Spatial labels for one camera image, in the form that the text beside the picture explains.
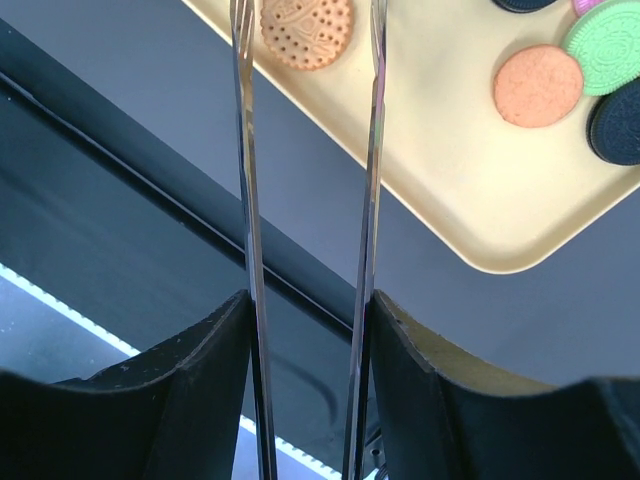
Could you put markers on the green cookie lower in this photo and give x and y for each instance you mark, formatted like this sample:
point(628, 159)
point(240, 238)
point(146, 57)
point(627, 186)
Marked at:
point(605, 43)

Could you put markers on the tan round cookie right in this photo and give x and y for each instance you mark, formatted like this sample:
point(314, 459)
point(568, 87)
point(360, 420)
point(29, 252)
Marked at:
point(537, 86)

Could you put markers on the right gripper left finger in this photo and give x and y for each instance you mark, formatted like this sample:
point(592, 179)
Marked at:
point(170, 412)

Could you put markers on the pink cookie middle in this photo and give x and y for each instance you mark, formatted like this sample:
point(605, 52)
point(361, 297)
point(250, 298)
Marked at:
point(583, 6)

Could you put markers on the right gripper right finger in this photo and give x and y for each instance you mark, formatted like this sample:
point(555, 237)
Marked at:
point(447, 414)

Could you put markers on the orange cookie bottom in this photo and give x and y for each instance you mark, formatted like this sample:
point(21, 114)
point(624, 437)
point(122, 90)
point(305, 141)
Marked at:
point(307, 35)

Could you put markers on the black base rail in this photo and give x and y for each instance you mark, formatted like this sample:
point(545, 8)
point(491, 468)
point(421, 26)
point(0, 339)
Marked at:
point(110, 227)

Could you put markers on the black cookie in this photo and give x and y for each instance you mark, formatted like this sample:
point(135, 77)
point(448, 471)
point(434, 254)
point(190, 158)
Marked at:
point(522, 6)
point(612, 128)

